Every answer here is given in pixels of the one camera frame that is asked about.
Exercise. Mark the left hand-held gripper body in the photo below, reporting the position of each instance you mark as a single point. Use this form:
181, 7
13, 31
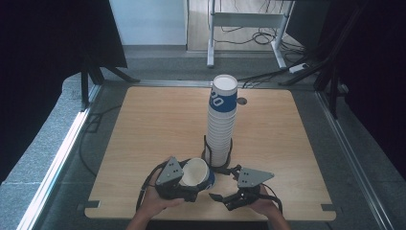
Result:
170, 172

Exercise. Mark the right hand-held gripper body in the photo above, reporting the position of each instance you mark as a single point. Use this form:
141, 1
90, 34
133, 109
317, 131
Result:
252, 177

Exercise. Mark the blue banded paper cup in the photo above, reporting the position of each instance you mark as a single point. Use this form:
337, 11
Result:
195, 172

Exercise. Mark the stack of white paper cups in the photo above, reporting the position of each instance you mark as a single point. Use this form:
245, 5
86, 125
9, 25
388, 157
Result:
220, 127

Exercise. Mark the person's right hand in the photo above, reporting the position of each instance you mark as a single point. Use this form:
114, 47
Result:
266, 206

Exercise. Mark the person's left hand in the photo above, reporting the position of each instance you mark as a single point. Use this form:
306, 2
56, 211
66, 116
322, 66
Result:
153, 202

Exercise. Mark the round dark table grommet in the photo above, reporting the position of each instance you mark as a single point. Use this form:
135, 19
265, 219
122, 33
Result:
241, 101

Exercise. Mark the black tripod stand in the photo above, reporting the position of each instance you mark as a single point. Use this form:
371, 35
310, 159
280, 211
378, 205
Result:
333, 92
84, 89

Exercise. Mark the white power strip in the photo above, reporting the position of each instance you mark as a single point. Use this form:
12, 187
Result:
298, 67

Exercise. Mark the dark curtain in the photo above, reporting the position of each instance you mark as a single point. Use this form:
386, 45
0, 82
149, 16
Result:
376, 64
38, 64

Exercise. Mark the aluminium rail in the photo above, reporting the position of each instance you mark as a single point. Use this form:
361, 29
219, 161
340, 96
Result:
351, 159
63, 153
166, 83

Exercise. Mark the white metal desk frame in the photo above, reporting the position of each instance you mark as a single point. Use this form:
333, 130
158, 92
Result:
245, 19

